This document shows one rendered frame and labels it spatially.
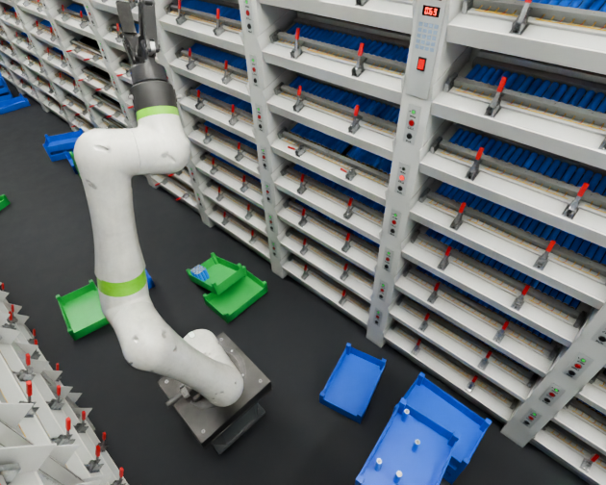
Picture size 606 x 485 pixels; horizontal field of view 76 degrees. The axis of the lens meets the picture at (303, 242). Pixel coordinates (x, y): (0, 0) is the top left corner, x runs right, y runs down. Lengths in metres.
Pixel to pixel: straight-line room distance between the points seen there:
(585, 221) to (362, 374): 1.19
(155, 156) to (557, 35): 0.90
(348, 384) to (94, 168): 1.47
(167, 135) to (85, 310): 1.74
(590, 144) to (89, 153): 1.08
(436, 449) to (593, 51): 1.15
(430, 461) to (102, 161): 1.25
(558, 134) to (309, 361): 1.43
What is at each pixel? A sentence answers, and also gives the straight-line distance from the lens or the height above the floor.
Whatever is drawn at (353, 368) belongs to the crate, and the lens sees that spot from 2.00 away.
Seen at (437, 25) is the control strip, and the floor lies 1.47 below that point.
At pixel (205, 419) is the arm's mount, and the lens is 1.57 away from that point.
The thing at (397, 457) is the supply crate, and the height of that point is 0.40.
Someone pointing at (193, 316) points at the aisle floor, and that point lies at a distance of 2.26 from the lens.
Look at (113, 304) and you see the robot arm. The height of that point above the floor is 0.97.
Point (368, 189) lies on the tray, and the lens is 1.48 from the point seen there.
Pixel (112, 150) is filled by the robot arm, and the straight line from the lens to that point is 0.89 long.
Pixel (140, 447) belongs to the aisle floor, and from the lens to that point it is 1.99.
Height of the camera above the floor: 1.75
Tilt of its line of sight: 44 degrees down
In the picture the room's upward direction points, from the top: 2 degrees counter-clockwise
